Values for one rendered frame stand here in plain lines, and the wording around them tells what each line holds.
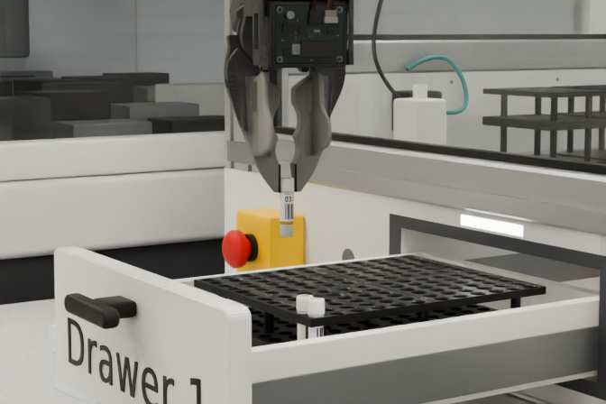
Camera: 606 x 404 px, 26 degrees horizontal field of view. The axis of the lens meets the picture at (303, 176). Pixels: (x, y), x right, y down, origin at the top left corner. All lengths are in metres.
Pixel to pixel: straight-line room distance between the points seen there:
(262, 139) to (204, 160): 0.89
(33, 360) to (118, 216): 0.46
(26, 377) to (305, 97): 0.48
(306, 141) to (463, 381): 0.22
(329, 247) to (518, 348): 0.39
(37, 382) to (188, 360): 0.46
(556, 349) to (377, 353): 0.17
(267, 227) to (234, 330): 0.53
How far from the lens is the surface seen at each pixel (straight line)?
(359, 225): 1.29
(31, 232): 1.78
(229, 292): 1.03
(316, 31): 0.95
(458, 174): 1.16
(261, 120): 0.99
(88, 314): 0.93
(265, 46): 0.97
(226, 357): 0.83
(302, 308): 0.94
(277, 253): 1.36
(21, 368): 1.38
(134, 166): 1.83
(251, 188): 1.46
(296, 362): 0.88
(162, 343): 0.91
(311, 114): 1.01
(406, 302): 0.99
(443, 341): 0.95
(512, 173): 1.10
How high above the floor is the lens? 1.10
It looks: 6 degrees down
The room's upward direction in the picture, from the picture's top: straight up
